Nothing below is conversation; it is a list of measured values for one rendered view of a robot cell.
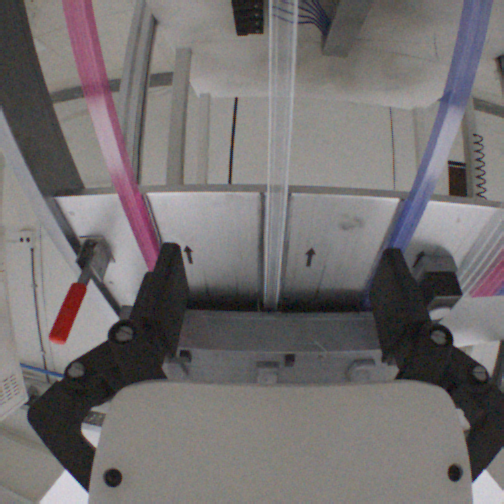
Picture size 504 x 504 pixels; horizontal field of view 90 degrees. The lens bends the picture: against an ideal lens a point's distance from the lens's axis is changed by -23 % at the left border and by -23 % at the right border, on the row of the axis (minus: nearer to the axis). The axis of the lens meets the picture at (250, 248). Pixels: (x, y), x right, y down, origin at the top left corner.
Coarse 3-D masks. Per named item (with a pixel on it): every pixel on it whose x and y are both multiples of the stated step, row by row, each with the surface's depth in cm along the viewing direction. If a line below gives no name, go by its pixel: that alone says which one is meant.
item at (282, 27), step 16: (272, 0) 12; (288, 0) 12; (272, 16) 13; (288, 16) 13; (272, 32) 14; (288, 32) 14; (272, 48) 14; (288, 48) 14; (272, 64) 15; (288, 64) 15; (272, 80) 16; (288, 80) 16; (272, 96) 17; (288, 96) 16; (272, 112) 17; (288, 112) 17; (272, 128) 18; (288, 128) 18; (272, 144) 19; (288, 144) 19; (272, 160) 20; (288, 160) 20; (272, 176) 21; (288, 176) 21; (272, 192) 22; (272, 208) 23; (272, 224) 25; (272, 240) 26; (272, 256) 28; (272, 272) 29; (272, 288) 31; (272, 304) 34
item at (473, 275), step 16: (496, 224) 23; (480, 240) 26; (496, 240) 24; (480, 256) 26; (496, 256) 26; (464, 272) 29; (480, 272) 28; (496, 272) 28; (464, 288) 31; (480, 288) 31; (496, 288) 31
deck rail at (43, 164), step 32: (0, 0) 12; (0, 32) 13; (0, 64) 15; (32, 64) 18; (0, 96) 16; (32, 96) 19; (0, 128) 17; (32, 128) 20; (32, 160) 21; (64, 160) 25; (32, 192) 22; (64, 224) 26; (64, 256) 29; (96, 288) 33
